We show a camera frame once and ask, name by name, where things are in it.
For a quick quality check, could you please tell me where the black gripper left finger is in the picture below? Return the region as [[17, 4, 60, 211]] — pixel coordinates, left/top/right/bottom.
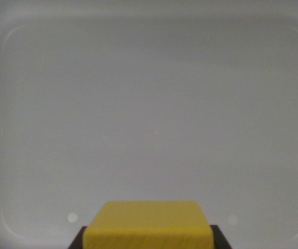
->
[[67, 226, 87, 249]]

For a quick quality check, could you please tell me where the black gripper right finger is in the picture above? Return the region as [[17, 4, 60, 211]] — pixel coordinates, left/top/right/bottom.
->
[[209, 224, 233, 249]]

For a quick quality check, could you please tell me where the yellow cube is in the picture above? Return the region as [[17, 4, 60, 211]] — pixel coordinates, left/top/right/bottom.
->
[[83, 200, 215, 249]]

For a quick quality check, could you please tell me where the white plastic bin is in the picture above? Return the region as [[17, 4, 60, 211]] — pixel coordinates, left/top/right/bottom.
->
[[0, 0, 298, 249]]

